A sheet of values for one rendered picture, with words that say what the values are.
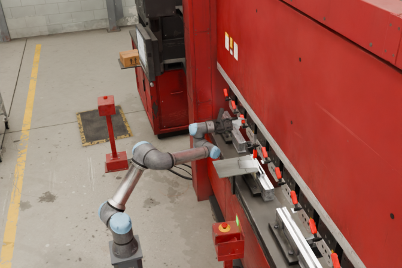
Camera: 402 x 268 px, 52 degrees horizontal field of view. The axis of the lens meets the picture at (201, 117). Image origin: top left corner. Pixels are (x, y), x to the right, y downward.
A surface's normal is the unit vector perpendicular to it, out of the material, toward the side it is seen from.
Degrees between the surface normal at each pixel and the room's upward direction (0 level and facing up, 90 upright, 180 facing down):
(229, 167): 0
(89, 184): 0
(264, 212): 0
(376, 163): 90
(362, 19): 90
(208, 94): 90
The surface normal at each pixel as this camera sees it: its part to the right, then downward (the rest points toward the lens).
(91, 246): -0.04, -0.87
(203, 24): 0.22, 0.47
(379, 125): -0.97, 0.14
